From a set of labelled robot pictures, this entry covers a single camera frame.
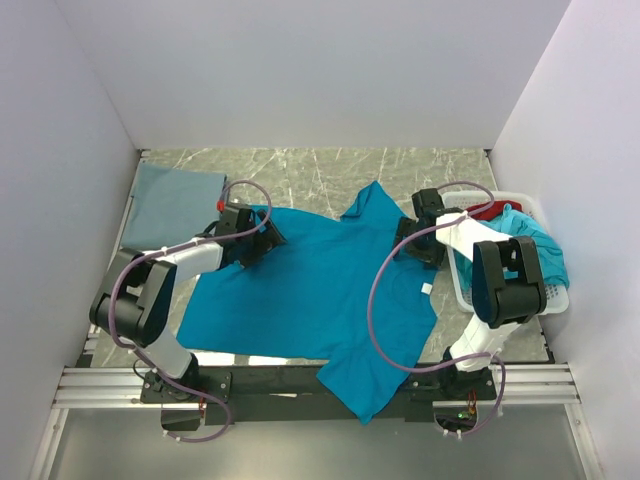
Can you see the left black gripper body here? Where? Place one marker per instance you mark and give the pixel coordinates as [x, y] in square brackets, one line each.
[263, 240]

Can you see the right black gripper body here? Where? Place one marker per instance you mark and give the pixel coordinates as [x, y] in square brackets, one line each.
[408, 239]

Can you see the bright blue t shirt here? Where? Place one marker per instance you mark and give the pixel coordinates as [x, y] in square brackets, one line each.
[334, 293]

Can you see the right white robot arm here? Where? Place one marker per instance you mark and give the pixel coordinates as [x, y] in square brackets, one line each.
[507, 283]

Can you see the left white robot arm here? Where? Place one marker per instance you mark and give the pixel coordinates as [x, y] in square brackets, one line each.
[133, 302]

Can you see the red t shirt in basket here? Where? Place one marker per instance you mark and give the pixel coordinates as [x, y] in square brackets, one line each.
[487, 212]

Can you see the folded grey-blue t shirt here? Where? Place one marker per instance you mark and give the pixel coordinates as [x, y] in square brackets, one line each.
[170, 206]

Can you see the teal t shirt in basket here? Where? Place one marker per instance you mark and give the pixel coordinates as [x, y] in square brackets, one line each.
[550, 254]

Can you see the white plastic laundry basket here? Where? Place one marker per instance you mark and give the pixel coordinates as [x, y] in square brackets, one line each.
[557, 295]

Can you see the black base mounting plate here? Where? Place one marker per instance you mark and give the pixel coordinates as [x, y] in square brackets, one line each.
[293, 393]

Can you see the aluminium rail frame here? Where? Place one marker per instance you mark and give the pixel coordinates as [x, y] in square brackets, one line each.
[323, 180]

